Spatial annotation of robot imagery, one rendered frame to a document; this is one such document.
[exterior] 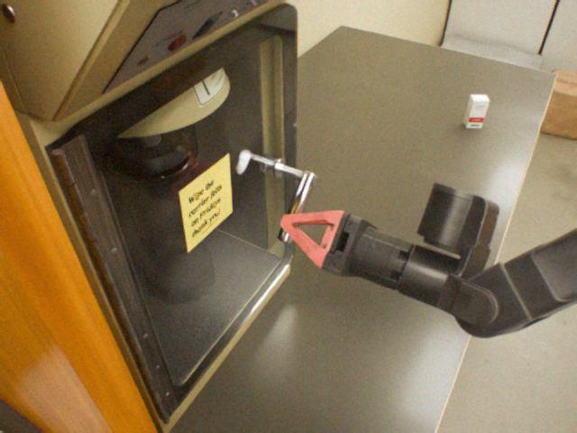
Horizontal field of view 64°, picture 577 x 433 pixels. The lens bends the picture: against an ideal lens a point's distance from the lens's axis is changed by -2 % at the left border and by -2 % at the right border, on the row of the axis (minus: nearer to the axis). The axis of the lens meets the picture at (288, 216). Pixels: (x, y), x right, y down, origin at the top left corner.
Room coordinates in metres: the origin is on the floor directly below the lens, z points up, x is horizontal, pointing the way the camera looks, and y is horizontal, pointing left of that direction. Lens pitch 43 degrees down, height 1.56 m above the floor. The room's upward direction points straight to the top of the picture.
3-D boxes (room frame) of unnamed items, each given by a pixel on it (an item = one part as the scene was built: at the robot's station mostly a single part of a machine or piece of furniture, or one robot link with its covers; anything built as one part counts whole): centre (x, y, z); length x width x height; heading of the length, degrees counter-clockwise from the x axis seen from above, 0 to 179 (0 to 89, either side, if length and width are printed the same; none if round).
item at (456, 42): (2.76, -1.23, 0.17); 0.60 x 0.42 x 0.33; 58
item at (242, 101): (0.38, 0.07, 1.19); 0.30 x 0.01 x 0.40; 149
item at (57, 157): (0.25, 0.14, 1.19); 0.03 x 0.02 x 0.39; 150
